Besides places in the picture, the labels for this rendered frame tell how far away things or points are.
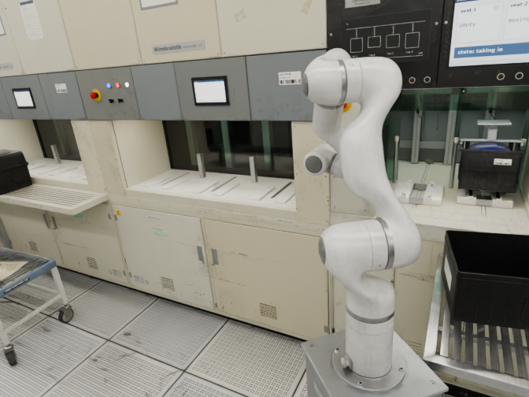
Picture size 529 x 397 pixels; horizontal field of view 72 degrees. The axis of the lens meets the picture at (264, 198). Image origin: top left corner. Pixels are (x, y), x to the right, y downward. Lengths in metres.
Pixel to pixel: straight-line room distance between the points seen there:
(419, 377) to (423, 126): 1.63
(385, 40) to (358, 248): 0.87
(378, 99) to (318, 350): 0.70
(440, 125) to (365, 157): 1.59
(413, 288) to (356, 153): 1.04
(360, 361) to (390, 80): 0.69
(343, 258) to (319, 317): 1.22
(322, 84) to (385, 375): 0.74
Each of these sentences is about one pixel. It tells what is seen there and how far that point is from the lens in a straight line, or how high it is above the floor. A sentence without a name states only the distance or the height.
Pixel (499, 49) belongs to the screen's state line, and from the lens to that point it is 1.46.
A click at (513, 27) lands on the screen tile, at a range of 1.46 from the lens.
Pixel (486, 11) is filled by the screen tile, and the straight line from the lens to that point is 1.46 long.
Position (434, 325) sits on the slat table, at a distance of 1.27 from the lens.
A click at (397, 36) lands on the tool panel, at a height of 1.58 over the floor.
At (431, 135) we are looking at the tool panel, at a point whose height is 1.03.
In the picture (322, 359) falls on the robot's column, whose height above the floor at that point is 0.76.
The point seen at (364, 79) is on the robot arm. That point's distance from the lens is 0.88.
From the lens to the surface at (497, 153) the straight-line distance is 1.78.
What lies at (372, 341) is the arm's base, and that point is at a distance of 0.99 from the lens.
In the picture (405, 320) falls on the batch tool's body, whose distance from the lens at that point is 1.89.
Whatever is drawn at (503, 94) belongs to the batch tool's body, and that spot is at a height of 1.31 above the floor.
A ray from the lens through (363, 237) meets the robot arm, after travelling 0.83.
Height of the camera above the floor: 1.56
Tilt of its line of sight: 21 degrees down
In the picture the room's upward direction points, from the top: 5 degrees counter-clockwise
